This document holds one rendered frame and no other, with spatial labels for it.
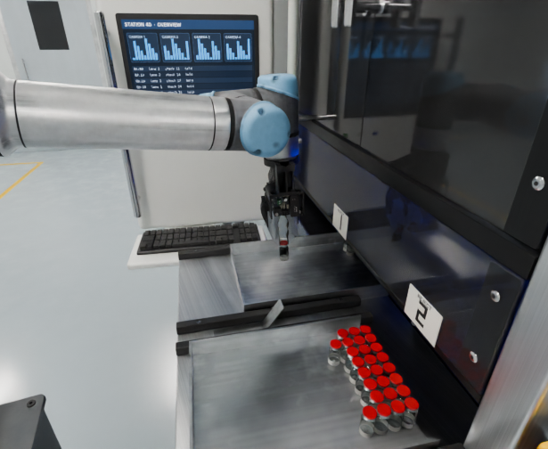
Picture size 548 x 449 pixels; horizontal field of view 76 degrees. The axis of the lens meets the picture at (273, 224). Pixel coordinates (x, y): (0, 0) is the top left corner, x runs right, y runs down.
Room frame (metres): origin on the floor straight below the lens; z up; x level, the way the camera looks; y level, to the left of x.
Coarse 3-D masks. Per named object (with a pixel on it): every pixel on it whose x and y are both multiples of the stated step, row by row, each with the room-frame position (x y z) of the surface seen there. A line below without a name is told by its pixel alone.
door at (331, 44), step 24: (312, 0) 1.08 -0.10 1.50; (360, 0) 0.80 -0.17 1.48; (312, 24) 1.08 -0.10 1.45; (360, 24) 0.79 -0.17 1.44; (312, 48) 1.07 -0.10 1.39; (336, 48) 0.90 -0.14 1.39; (360, 48) 0.78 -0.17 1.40; (312, 72) 1.06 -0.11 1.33; (336, 72) 0.89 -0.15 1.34; (360, 72) 0.77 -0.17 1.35; (312, 96) 1.05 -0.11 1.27; (336, 96) 0.88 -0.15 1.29; (360, 96) 0.75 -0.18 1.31; (336, 120) 0.87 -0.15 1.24; (360, 120) 0.74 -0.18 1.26; (360, 144) 0.73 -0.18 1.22
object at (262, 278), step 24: (312, 240) 0.89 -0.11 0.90; (336, 240) 0.90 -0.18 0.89; (240, 264) 0.79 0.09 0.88; (264, 264) 0.79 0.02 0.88; (288, 264) 0.79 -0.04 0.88; (312, 264) 0.79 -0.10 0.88; (336, 264) 0.79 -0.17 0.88; (360, 264) 0.79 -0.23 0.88; (240, 288) 0.64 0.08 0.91; (264, 288) 0.69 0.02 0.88; (288, 288) 0.69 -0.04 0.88; (312, 288) 0.69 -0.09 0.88; (336, 288) 0.69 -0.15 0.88; (360, 288) 0.64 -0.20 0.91; (384, 288) 0.66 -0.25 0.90
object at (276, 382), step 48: (240, 336) 0.50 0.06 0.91; (288, 336) 0.52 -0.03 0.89; (336, 336) 0.53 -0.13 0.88; (192, 384) 0.41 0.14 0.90; (240, 384) 0.42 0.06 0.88; (288, 384) 0.42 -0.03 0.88; (336, 384) 0.42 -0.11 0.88; (192, 432) 0.32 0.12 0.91; (240, 432) 0.33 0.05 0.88; (288, 432) 0.33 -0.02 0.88; (336, 432) 0.33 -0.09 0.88
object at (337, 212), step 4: (336, 208) 0.79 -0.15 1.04; (336, 212) 0.79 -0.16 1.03; (340, 212) 0.77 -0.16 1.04; (336, 216) 0.79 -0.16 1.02; (340, 216) 0.76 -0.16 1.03; (344, 216) 0.75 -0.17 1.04; (336, 220) 0.79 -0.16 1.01; (344, 220) 0.74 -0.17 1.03; (336, 224) 0.79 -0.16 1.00; (344, 224) 0.74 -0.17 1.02; (336, 228) 0.78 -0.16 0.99; (344, 228) 0.74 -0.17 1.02; (340, 232) 0.76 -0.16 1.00; (344, 232) 0.74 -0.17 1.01; (344, 236) 0.73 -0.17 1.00
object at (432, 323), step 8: (408, 296) 0.47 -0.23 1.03; (416, 296) 0.46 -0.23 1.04; (408, 304) 0.47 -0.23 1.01; (416, 304) 0.45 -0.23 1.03; (424, 304) 0.44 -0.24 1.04; (408, 312) 0.47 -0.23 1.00; (416, 312) 0.45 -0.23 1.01; (432, 312) 0.42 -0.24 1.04; (424, 320) 0.43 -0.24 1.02; (432, 320) 0.41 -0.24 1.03; (440, 320) 0.40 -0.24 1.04; (424, 328) 0.42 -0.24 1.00; (432, 328) 0.41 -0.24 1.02; (432, 336) 0.40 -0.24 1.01; (432, 344) 0.40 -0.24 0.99
